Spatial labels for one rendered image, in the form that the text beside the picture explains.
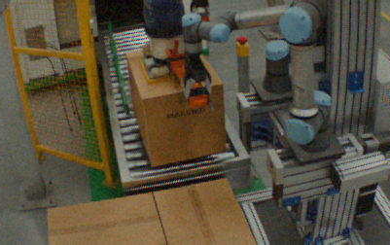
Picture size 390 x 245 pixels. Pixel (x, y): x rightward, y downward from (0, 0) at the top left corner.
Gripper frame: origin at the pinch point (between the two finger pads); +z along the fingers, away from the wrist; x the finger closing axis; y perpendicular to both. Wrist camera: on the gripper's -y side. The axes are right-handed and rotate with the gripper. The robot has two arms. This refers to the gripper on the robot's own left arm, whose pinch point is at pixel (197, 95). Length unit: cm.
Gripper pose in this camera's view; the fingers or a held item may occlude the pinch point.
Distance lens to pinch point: 212.9
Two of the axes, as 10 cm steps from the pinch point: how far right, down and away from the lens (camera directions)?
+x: -9.6, 1.9, -1.9
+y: -2.6, -5.0, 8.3
